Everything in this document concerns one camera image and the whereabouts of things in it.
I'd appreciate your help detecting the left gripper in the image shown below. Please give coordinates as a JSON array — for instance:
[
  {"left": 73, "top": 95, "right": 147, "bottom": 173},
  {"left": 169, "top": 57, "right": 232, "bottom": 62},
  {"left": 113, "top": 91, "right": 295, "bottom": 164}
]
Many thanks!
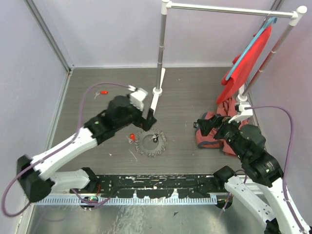
[{"left": 115, "top": 94, "right": 157, "bottom": 131}]

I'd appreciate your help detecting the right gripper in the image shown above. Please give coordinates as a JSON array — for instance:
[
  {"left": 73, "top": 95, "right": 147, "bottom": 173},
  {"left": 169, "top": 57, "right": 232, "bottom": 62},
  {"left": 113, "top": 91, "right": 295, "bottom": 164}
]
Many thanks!
[{"left": 196, "top": 112, "right": 247, "bottom": 159}]

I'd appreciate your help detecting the black key tag with key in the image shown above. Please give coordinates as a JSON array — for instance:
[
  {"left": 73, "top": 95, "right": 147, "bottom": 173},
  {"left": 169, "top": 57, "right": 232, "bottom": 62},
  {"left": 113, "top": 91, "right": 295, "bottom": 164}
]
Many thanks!
[{"left": 152, "top": 134, "right": 159, "bottom": 143}]

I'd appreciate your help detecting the metal disc keyring organizer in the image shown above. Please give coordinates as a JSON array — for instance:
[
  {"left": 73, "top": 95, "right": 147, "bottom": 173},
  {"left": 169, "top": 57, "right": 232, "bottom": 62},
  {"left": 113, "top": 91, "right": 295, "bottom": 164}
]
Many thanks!
[{"left": 135, "top": 128, "right": 167, "bottom": 157}]

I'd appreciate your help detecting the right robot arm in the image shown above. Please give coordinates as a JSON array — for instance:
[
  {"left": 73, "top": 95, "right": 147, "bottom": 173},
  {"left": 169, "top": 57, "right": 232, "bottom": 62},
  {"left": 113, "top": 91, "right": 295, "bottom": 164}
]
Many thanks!
[{"left": 194, "top": 102, "right": 312, "bottom": 234}]

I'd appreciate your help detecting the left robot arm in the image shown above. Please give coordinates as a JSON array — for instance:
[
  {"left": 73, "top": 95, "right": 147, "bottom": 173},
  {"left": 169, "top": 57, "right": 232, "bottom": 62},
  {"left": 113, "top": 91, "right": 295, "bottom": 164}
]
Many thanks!
[{"left": 17, "top": 88, "right": 156, "bottom": 203}]

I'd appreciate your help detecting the key with small red tag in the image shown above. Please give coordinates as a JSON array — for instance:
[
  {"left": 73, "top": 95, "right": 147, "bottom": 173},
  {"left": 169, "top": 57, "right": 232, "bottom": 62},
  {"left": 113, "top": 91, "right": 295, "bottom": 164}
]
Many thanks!
[{"left": 94, "top": 91, "right": 108, "bottom": 99}]

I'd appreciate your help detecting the red cloth on hanger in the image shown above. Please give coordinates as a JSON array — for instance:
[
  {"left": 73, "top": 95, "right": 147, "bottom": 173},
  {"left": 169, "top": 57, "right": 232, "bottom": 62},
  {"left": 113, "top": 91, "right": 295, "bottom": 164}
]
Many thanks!
[{"left": 216, "top": 26, "right": 272, "bottom": 105}]

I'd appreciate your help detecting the white clothes rack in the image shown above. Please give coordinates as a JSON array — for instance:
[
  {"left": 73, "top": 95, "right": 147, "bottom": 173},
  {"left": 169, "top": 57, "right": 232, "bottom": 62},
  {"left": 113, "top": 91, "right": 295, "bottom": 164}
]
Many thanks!
[{"left": 151, "top": 0, "right": 311, "bottom": 112}]

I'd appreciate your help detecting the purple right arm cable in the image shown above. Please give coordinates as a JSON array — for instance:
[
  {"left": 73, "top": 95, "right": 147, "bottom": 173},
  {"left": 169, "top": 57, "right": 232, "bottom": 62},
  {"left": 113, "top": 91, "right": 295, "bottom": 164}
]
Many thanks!
[{"left": 218, "top": 105, "right": 308, "bottom": 234}]

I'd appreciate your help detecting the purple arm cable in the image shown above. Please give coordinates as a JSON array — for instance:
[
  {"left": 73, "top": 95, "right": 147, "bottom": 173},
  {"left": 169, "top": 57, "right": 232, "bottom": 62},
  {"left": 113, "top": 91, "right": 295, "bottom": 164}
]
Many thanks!
[
  {"left": 218, "top": 105, "right": 308, "bottom": 234},
  {"left": 1, "top": 82, "right": 136, "bottom": 222}
]

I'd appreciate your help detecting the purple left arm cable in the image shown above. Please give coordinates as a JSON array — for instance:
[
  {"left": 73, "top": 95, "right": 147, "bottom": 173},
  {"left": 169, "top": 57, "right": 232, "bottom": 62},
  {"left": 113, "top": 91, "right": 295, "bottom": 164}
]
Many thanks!
[{"left": 1, "top": 82, "right": 136, "bottom": 222}]

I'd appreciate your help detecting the white slotted cable duct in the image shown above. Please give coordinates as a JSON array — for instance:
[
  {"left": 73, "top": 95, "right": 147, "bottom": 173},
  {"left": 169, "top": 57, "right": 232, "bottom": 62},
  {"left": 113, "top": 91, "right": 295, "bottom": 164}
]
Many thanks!
[{"left": 35, "top": 195, "right": 217, "bottom": 206}]

